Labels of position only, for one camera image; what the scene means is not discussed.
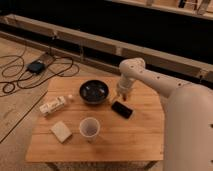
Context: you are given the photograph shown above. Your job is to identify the dark blue bowl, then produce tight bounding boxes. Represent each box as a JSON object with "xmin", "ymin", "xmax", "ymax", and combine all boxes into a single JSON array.
[{"xmin": 79, "ymin": 80, "xmax": 109, "ymax": 105}]

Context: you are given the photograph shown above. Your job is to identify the black floor cable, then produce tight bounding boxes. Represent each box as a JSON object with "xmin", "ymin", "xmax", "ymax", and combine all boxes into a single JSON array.
[{"xmin": 0, "ymin": 44, "xmax": 81, "ymax": 95}]

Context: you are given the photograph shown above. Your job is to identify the wooden table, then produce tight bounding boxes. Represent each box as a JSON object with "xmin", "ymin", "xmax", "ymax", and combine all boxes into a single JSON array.
[{"xmin": 26, "ymin": 77, "xmax": 164, "ymax": 162}]

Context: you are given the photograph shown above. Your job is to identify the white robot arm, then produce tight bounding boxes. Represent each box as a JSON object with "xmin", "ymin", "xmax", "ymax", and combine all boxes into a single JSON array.
[{"xmin": 117, "ymin": 58, "xmax": 213, "ymax": 171}]

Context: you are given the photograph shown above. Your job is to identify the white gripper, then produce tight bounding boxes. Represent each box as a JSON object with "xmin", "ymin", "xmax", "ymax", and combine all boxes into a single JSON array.
[{"xmin": 116, "ymin": 75, "xmax": 134, "ymax": 98}]

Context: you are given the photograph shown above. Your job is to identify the clear plastic cup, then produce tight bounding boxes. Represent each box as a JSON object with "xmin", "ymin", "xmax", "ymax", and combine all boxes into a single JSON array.
[{"xmin": 79, "ymin": 117, "xmax": 101, "ymax": 142}]

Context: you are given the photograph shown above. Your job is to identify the black rectangular eraser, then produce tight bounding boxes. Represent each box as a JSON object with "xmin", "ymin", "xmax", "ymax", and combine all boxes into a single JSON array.
[{"xmin": 111, "ymin": 101, "xmax": 133, "ymax": 119}]

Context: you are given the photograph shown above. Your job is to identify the white lying bottle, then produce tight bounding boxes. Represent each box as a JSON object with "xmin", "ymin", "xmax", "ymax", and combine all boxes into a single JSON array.
[{"xmin": 39, "ymin": 94, "xmax": 74, "ymax": 116}]

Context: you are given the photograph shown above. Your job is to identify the beige sponge block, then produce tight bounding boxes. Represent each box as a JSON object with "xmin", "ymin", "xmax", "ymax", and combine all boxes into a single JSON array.
[{"xmin": 50, "ymin": 121, "xmax": 72, "ymax": 143}]

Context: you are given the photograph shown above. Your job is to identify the black power adapter box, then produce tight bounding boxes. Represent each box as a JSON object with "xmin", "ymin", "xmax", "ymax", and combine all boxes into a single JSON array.
[{"xmin": 27, "ymin": 61, "xmax": 45, "ymax": 74}]

